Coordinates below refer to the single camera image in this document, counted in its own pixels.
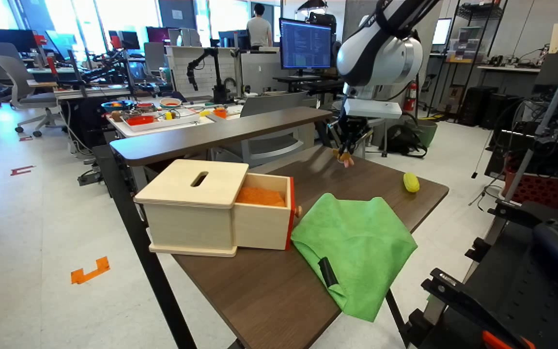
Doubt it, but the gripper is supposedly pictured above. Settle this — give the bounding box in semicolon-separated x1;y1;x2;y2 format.
338;117;372;156

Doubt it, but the rat plush toy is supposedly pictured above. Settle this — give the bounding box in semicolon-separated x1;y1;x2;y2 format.
333;148;356;169

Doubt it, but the black backpack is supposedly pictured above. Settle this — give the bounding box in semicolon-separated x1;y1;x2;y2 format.
386;123;428;159

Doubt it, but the red fire extinguisher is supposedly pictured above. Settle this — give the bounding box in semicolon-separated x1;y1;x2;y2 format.
403;81;418;112

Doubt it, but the green waste bin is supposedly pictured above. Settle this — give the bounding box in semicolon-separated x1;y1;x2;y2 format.
417;118;438;149

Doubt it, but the orange cloth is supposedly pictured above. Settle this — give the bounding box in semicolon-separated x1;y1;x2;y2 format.
235;186;286;208

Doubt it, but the green cloth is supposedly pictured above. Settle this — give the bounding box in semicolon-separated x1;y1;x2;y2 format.
290;192;419;323

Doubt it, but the monitor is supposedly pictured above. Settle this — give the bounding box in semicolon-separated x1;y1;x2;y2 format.
279;17;334;78

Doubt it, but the wooden drawer with orange front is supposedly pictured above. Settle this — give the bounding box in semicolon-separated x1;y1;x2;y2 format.
232;173;304;252

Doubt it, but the black marker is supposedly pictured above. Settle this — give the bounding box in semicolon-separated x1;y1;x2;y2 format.
317;257;339;288

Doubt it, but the black computer tower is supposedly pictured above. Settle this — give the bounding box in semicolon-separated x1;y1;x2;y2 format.
457;86;498;127

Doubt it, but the person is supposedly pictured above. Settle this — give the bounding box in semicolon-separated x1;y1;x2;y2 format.
246;3;274;50

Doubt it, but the wooden box with slot lid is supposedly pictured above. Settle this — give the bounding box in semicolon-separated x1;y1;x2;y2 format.
133;159;304;258

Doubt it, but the white tray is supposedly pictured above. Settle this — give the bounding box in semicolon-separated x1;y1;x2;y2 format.
120;108;202;132

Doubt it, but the red plastic crate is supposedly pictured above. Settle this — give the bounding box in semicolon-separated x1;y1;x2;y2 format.
503;169;558;210

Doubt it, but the aluminium pole stand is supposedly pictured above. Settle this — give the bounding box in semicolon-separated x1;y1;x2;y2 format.
501;27;558;204

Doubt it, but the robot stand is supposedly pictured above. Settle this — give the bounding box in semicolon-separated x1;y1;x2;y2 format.
407;199;558;349

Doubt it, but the blue bowl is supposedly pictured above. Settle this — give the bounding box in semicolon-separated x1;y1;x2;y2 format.
100;100;133;112

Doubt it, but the grey office chair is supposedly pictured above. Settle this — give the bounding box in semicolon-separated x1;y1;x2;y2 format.
0;54;65;138

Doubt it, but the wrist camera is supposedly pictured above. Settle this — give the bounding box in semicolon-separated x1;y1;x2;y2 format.
344;98;403;120

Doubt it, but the black wire shelf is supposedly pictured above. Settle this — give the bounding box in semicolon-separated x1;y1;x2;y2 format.
426;0;506;118

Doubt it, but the black clamp with orange handle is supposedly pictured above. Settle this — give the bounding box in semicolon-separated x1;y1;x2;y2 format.
420;268;537;349

